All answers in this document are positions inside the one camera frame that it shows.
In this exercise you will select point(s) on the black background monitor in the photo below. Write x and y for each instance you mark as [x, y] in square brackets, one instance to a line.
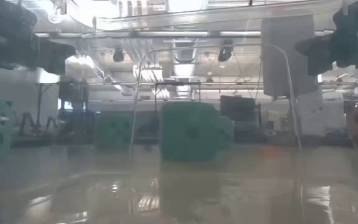
[238, 109]

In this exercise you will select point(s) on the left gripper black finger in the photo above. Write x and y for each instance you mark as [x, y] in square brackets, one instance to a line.
[53, 56]

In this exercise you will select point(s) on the black ceiling spotlight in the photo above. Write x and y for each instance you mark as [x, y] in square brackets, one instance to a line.
[118, 55]
[225, 53]

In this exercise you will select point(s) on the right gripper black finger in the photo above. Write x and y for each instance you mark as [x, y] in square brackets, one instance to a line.
[319, 53]

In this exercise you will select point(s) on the background black robot arm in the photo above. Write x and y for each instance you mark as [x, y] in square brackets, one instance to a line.
[51, 123]
[26, 121]

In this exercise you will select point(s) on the large green foam die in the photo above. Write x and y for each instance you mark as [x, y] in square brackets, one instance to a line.
[188, 130]
[113, 130]

